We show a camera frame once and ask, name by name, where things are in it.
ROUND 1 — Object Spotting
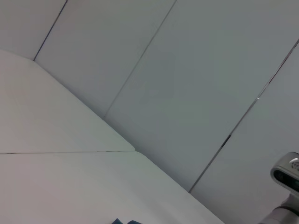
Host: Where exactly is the teal blue printed T-shirt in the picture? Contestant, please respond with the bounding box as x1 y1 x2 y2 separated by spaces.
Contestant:
111 218 141 224

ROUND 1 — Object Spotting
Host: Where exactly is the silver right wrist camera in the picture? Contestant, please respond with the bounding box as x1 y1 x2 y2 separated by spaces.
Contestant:
270 151 299 196

